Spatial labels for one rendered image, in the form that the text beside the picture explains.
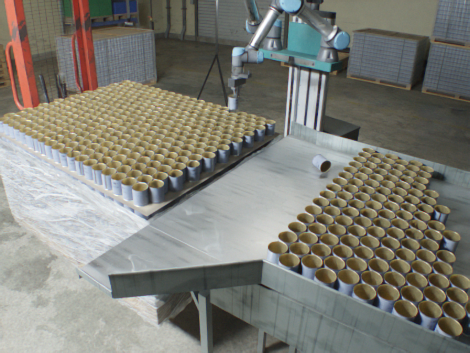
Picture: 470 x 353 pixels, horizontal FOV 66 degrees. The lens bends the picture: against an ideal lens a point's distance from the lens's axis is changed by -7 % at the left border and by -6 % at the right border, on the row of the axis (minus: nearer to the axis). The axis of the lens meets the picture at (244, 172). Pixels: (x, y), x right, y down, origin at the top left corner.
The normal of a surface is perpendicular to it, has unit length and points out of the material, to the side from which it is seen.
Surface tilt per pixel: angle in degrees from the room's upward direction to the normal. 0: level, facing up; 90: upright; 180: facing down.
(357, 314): 90
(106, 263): 0
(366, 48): 91
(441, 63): 88
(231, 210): 0
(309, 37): 90
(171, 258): 0
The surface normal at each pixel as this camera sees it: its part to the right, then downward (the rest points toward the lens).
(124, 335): 0.03, -0.88
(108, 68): 0.83, 0.27
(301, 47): -0.70, 0.31
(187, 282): 0.19, 0.46
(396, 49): -0.54, 0.35
